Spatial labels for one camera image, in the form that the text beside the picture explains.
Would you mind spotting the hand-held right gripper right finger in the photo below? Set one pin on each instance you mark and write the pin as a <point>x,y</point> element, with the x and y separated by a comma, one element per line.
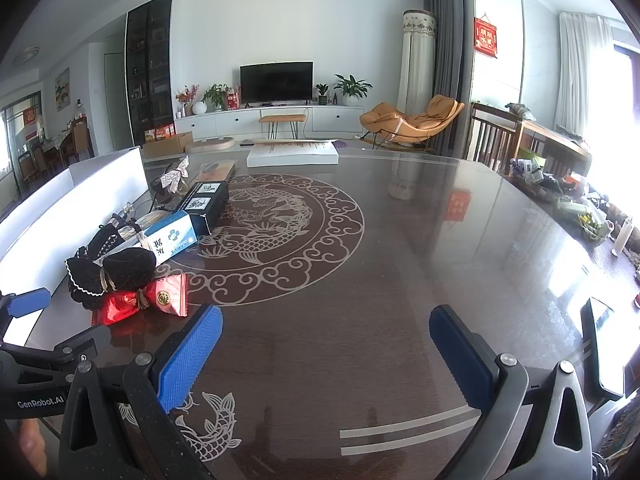
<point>460,360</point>

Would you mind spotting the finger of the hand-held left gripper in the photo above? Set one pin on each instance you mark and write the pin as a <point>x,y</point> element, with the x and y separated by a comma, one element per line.
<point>82,342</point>
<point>30,302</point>

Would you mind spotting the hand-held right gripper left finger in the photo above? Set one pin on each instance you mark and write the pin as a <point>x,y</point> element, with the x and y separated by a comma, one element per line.
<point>192,355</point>

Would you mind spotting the red candy packet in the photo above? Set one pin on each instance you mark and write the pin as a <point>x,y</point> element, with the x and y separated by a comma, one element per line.
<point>165,295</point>

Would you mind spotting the black cloth pouch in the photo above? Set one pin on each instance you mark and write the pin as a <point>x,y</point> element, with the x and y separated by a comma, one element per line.
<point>130,265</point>

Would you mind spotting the blue and white box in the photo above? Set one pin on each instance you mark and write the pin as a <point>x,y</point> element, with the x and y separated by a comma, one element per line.
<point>170,240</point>

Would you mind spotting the bag of cotton swabs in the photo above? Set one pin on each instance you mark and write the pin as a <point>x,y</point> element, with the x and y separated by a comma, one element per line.
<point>142,222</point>

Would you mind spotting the black box with white labels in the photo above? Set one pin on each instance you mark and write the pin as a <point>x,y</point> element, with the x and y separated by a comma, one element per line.
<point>210,210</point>

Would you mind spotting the clear glass tube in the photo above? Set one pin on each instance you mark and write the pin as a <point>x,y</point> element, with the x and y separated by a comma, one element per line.
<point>123,211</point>

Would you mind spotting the black tablet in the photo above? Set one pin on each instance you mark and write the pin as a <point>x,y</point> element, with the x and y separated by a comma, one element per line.
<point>605,355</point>

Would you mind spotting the wooden dining table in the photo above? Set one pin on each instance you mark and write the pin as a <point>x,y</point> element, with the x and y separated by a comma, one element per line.
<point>57,142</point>

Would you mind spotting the wooden dining chair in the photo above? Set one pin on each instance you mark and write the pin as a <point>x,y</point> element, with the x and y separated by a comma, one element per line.
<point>82,135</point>

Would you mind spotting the red door poster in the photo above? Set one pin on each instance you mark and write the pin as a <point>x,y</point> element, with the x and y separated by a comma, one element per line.
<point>30,121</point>

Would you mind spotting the clutter of small bottles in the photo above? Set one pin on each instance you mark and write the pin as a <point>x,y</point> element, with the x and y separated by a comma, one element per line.
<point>565,195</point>

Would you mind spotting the brown cardboard box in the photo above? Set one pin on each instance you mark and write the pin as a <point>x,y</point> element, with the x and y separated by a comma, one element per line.
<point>167,146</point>

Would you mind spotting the beige oval mat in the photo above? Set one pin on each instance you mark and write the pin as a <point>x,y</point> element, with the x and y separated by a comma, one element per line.
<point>210,145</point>

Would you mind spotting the orange boxes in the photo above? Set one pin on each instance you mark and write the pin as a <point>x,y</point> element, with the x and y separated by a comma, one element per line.
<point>160,133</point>

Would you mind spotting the white flat box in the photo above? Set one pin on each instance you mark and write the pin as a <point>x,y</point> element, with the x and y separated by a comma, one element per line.
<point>295,152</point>

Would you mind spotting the white television cabinet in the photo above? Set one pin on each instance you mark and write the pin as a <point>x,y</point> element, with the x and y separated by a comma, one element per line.
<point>225,122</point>

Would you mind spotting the round ceiling lamp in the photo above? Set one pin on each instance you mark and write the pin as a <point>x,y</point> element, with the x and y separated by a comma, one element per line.
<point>26,56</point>

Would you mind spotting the white round vase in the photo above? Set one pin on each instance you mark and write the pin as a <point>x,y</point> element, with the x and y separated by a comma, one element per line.
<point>199,108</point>

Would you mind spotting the orange rocking chair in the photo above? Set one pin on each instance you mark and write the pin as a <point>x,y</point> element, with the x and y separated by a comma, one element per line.
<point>400,120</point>

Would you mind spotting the wooden top stool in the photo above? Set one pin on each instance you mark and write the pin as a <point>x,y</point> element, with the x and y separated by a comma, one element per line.
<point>282,118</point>

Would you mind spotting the red flowers in vase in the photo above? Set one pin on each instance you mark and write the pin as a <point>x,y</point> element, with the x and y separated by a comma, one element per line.
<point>186,97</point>

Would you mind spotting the red gift box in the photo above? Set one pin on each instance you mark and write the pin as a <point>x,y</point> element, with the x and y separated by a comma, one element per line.
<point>232,100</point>

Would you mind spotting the bushy green potted plant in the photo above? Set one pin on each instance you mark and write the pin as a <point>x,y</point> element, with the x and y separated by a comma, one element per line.
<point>215,95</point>

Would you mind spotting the black display cabinet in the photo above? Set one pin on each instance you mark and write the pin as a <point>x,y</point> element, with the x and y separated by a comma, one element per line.
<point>150,70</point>

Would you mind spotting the black television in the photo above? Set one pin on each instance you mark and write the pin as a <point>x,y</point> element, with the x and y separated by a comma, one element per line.
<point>276,81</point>

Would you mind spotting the small plant in dark pot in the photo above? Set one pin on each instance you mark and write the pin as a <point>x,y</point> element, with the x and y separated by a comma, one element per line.
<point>322,92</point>

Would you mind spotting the large green potted plant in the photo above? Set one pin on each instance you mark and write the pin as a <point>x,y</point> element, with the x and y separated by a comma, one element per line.
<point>352,87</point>

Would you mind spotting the covered standing air conditioner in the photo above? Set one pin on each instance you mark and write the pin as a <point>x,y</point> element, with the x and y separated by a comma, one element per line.
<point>417,60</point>

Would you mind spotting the white sheer curtain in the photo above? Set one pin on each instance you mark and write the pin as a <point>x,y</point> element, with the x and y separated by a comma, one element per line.
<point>582,70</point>

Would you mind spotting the grey curtain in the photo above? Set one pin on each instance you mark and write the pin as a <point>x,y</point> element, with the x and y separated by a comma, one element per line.
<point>450,35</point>

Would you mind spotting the wall painting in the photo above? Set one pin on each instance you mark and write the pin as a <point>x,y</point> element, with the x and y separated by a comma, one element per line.
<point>62,89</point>

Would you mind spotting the red wall hanging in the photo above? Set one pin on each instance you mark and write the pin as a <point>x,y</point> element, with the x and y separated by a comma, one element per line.
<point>486,37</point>

